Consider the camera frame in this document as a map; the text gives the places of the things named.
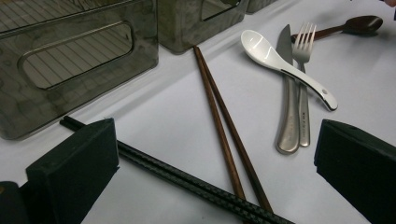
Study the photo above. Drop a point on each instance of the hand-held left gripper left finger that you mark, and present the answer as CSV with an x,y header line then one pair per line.
x,y
74,168

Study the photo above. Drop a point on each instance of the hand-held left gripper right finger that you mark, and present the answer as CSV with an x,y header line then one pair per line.
x,y
358,168

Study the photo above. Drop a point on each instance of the steel table knife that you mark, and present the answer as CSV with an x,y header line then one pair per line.
x,y
289,118

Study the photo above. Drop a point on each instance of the grey plastic bin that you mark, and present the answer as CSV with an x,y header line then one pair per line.
x,y
186,28
77,77
258,4

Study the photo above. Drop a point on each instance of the steel fork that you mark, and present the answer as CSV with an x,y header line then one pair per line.
x,y
303,46

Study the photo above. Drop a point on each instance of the brown wooden chopstick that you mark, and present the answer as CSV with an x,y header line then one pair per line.
x,y
229,119
217,119

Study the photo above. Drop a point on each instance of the brown wooden spoon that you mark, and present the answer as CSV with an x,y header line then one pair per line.
x,y
362,24

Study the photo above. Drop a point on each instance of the white ceramic spoon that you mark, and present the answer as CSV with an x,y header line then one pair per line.
x,y
264,51

